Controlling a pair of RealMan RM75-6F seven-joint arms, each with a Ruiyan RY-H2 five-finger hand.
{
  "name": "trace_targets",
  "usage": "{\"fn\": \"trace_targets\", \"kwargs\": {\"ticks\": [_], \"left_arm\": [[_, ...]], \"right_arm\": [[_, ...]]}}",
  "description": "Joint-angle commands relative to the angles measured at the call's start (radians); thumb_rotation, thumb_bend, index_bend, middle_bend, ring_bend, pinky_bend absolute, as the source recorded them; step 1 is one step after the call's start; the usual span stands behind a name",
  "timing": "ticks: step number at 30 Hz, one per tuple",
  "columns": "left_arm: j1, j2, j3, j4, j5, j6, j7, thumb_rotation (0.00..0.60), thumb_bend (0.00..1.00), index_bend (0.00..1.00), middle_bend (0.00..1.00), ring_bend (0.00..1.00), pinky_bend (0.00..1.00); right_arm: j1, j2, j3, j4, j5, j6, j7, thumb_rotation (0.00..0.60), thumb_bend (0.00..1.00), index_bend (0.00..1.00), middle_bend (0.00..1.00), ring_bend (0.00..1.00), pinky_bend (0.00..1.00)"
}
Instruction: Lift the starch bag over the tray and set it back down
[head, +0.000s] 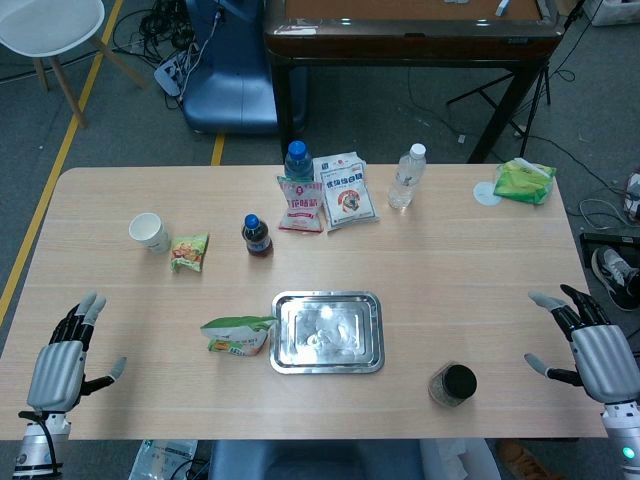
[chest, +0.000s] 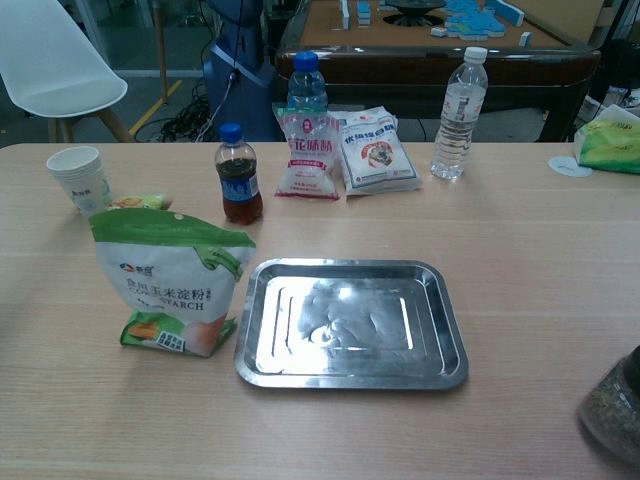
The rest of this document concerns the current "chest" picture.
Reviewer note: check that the red white snack bag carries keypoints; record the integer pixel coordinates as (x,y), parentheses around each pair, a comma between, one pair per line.
(306,155)

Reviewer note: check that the white chair wooden legs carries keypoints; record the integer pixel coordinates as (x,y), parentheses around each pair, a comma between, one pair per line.
(45,65)

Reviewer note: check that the green white corn starch bag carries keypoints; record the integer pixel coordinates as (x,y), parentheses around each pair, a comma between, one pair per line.
(165,280)

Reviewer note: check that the clear water bottle white cap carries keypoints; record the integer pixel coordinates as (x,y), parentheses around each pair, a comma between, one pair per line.
(460,120)

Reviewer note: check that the black mahjong table centre dome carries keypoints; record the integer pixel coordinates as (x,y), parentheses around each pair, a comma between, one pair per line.
(414,10)

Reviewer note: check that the dark soda bottle blue cap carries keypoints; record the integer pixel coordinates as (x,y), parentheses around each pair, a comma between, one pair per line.
(239,185)

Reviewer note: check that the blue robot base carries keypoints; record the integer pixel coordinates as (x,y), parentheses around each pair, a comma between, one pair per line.
(240,65)

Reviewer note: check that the blue mahjong tile pile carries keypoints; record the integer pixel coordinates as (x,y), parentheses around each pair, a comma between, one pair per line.
(472,20)

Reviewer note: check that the brown mahjong table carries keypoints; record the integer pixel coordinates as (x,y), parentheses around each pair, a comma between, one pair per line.
(525,75)

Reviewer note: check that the water bottle blue cap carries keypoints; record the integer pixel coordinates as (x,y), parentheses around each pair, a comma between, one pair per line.
(306,85)

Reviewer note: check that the small green snack packet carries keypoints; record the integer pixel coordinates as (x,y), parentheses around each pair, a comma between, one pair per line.
(137,202)

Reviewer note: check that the green tissue pack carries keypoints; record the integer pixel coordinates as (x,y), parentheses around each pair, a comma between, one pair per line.
(612,142)

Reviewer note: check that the blue white mahjong tile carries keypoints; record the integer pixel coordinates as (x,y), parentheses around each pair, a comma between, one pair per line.
(525,37)

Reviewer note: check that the rectangular metal tray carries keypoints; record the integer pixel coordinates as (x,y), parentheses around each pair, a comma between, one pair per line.
(350,325)

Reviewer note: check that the blue white sugar bag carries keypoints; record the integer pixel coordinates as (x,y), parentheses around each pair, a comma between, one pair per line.
(375,155)

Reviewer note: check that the glass jar black lid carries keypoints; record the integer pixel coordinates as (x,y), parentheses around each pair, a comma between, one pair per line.
(617,415)

